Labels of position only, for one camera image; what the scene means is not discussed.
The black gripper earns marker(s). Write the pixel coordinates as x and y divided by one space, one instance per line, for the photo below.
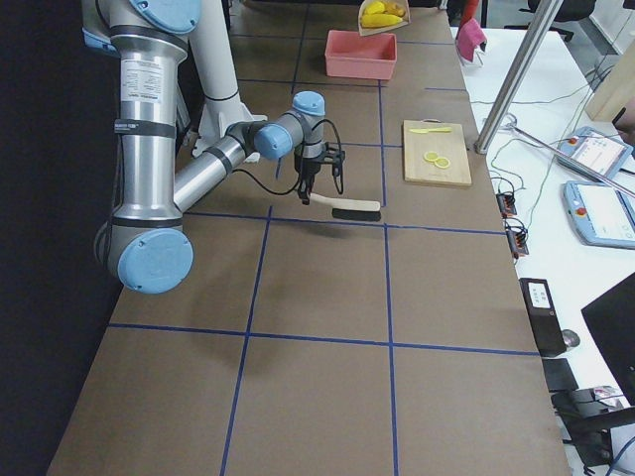
308 169

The beige hand brush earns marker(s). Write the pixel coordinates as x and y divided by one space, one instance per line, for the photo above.
350 209

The beige plastic dustpan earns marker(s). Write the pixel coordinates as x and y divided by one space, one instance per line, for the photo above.
369 32

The yellow toy potato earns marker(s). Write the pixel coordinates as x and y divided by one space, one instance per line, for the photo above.
374 8

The brown toy ginger root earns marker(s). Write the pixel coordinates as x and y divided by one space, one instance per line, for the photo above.
393 8

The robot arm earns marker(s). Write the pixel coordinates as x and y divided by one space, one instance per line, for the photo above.
143 243

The pink plastic bin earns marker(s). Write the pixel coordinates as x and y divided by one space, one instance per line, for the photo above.
347 54

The yellow plastic knife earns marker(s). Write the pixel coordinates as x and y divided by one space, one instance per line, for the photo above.
439 130

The bamboo cutting board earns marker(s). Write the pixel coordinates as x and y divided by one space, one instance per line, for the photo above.
449 145

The orange connector block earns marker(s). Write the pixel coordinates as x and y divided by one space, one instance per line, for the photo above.
517 237
506 204

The grabber reach stick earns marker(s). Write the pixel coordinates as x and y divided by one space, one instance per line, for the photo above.
512 125

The pink chair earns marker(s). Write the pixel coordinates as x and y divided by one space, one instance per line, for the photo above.
470 42

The black box with label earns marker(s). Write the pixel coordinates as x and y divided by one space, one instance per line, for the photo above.
542 316

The lower teach pendant tablet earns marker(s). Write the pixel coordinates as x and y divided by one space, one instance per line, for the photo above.
600 215

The teach pendant tablet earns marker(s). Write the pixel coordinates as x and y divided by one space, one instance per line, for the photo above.
589 147
600 215

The upper teach pendant tablet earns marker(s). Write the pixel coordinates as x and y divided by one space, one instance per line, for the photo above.
589 147

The black monitor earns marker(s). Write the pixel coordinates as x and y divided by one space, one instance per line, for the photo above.
610 321

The aluminium frame post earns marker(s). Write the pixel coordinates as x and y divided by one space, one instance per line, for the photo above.
543 19

